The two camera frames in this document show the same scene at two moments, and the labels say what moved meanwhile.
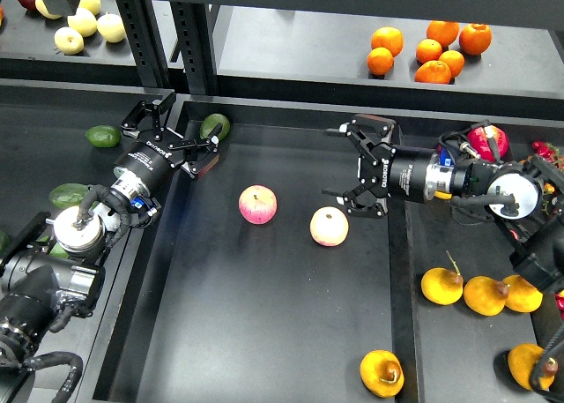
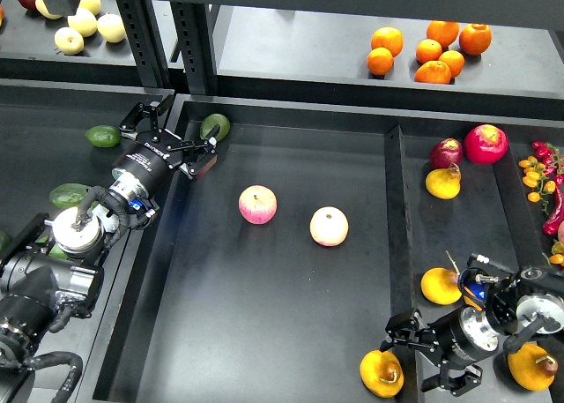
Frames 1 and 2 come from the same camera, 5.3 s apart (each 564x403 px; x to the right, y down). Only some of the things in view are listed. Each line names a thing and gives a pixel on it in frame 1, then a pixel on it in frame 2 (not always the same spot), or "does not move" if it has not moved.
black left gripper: [158, 150] does not move
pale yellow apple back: [92, 3] does not move
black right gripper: [398, 173] to [465, 337]
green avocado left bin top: [68, 194] does not move
